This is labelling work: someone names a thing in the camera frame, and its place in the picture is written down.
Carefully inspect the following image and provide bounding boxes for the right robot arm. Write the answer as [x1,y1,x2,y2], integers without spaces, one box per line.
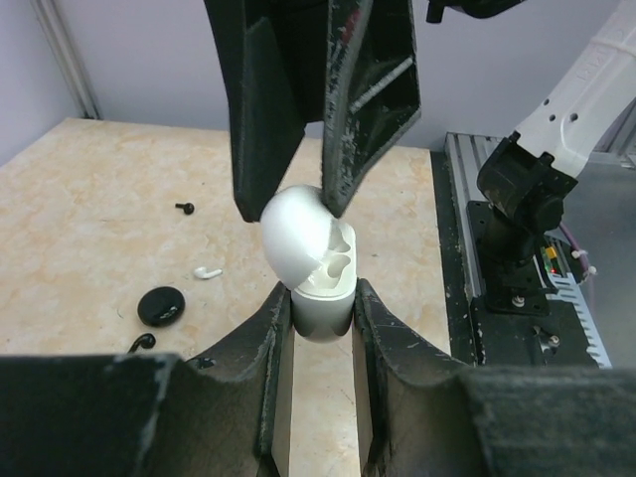
[205,1,635,290]

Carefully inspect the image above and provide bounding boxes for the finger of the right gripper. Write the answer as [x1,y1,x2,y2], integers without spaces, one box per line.
[205,1,306,223]
[321,1,421,218]

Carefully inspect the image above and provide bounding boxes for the black charging case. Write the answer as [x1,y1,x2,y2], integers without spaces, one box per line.
[137,286,186,328]

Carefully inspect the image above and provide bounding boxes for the white earbud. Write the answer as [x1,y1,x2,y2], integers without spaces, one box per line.
[193,266,223,280]

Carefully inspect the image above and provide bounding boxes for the white charging case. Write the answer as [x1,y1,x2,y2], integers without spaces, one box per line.
[259,185,358,343]

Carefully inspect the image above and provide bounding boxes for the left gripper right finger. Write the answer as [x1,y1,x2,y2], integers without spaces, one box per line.
[352,279,635,476]

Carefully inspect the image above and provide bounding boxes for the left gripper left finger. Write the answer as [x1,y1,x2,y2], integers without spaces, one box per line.
[1,285,291,476]

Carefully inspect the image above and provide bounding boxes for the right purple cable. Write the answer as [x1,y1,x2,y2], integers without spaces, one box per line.
[558,223,597,282]

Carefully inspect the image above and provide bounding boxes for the grey cable duct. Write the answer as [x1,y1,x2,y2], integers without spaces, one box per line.
[542,235,612,369]

